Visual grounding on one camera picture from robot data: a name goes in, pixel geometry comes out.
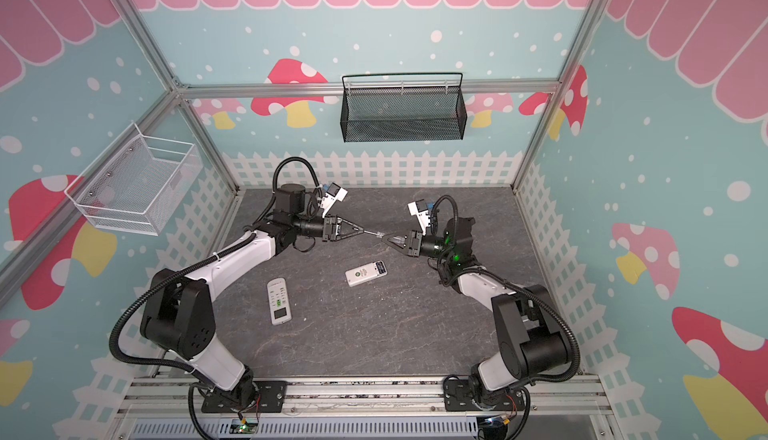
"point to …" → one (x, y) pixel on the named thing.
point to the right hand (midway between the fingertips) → (384, 241)
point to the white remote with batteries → (366, 272)
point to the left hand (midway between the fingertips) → (361, 236)
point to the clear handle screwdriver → (381, 235)
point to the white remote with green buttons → (280, 308)
